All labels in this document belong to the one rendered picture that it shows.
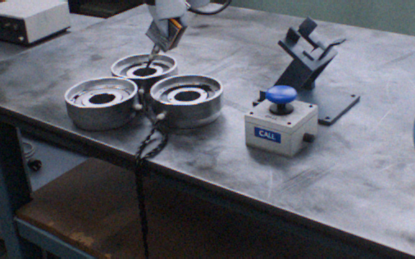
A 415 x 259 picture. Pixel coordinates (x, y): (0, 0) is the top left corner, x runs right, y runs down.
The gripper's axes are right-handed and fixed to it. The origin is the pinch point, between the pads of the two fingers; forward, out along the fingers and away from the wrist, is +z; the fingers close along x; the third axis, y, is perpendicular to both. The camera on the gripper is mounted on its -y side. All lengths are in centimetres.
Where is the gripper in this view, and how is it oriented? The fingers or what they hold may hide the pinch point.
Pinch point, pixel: (169, 23)
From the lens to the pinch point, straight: 89.2
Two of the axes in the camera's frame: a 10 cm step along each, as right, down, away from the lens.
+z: 0.5, 9.1, 4.2
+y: 8.1, 2.1, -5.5
